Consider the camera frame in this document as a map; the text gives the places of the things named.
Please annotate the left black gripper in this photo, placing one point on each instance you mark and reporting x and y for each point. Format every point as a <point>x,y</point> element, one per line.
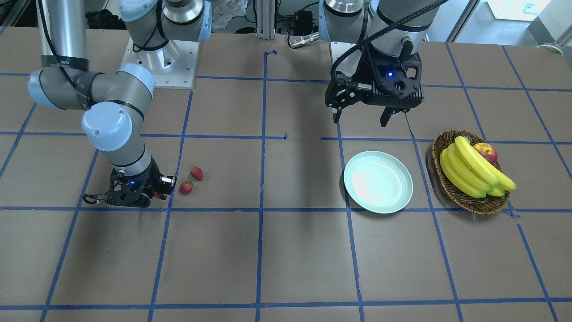
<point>367,71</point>

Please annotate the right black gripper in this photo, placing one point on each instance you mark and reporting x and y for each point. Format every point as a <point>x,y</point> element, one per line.
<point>152,177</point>

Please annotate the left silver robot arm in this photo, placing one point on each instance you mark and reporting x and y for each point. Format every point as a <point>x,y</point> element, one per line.
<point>385,24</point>

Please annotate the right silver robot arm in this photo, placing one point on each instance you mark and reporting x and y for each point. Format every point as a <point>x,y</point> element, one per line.
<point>115,105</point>

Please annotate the pale green plate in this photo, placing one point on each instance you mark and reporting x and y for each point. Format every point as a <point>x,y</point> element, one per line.
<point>378,182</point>

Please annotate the silver cylindrical connector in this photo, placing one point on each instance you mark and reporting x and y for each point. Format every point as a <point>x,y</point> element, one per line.
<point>302,41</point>

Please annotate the black power adapter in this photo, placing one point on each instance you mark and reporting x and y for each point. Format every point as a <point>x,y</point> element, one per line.
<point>302,23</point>

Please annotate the yellow banana bunch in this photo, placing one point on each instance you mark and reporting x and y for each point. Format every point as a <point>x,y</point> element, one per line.
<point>471,173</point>

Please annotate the red apple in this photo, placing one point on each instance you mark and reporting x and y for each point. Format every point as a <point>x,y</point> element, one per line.
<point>487,151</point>

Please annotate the brown wicker basket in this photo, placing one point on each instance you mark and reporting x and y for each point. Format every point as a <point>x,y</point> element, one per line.
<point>445,191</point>

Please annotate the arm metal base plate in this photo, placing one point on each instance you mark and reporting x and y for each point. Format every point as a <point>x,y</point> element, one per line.
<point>336,49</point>
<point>174,67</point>

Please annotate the aluminium frame post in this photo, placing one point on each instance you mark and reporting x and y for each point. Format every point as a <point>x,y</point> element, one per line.
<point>265,18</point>

